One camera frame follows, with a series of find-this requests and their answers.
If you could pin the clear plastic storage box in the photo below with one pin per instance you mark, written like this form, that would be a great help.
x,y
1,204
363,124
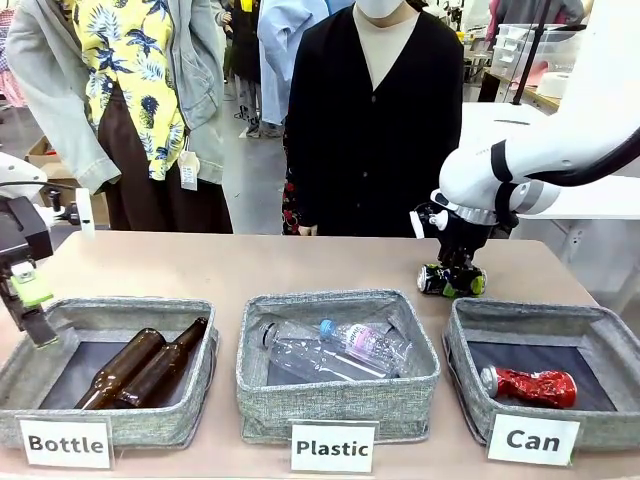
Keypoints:
x,y
530,45

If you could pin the crushed red can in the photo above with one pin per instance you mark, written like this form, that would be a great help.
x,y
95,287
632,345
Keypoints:
x,y
535,385

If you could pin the grey fabric basket plastic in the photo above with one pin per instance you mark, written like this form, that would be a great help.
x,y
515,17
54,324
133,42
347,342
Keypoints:
x,y
340,400

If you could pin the person in black cardigan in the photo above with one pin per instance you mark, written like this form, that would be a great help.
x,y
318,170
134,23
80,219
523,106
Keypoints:
x,y
375,140

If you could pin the clear plastic bottle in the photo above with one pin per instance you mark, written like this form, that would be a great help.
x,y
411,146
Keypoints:
x,y
310,355

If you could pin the white clothing price tag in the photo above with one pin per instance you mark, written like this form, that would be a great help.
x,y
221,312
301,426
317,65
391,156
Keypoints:
x,y
188,171

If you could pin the crushed black pepsi can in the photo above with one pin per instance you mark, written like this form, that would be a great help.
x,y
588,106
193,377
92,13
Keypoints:
x,y
440,282

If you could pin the light blue hanging garment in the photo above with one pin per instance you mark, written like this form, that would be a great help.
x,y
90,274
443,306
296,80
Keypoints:
x,y
277,60

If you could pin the white sign bottle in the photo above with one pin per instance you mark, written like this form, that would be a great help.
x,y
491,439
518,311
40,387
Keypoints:
x,y
65,442

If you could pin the plastic bottle pink label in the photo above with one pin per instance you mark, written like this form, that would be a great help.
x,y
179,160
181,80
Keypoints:
x,y
370,342

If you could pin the brown glass bottle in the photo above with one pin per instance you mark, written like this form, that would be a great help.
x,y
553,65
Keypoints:
x,y
125,365
165,360

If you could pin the grey jacket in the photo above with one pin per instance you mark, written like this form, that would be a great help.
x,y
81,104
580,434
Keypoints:
x,y
45,100

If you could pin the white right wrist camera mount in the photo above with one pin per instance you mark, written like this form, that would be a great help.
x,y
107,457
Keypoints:
x,y
425,222

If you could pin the yellow floral shirt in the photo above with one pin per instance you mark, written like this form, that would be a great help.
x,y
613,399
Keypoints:
x,y
130,75

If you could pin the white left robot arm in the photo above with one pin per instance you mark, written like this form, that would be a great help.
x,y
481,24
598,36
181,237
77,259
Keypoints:
x,y
17,172

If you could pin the person's right hand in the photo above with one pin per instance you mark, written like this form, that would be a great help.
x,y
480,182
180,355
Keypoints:
x,y
307,230

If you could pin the white roll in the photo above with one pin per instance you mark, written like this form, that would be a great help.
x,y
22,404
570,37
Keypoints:
x,y
554,85

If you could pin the grey fabric basket bottle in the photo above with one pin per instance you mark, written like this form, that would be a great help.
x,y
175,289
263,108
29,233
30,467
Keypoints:
x,y
150,425

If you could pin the brown skirt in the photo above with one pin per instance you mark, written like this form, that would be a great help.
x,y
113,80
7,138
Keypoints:
x,y
150,205

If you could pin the white face mask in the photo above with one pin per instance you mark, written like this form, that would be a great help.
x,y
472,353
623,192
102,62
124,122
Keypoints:
x,y
382,7

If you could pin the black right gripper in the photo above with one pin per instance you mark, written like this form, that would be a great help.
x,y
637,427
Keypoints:
x,y
467,235

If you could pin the white sign plastic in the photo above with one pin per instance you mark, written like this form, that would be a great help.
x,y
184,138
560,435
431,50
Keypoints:
x,y
332,447

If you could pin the cardboard box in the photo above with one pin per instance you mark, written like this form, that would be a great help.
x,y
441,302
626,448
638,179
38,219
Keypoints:
x,y
55,170

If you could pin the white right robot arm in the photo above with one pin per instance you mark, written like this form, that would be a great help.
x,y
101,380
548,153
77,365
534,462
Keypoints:
x,y
550,140

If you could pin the white sign can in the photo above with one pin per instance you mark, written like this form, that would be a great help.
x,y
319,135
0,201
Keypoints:
x,y
532,440

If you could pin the black pole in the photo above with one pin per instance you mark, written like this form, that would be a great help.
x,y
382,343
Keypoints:
x,y
530,50

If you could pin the grey fabric basket can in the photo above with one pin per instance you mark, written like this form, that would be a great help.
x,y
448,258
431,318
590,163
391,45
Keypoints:
x,y
470,350

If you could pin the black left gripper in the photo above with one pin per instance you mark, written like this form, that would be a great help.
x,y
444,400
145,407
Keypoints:
x,y
25,230

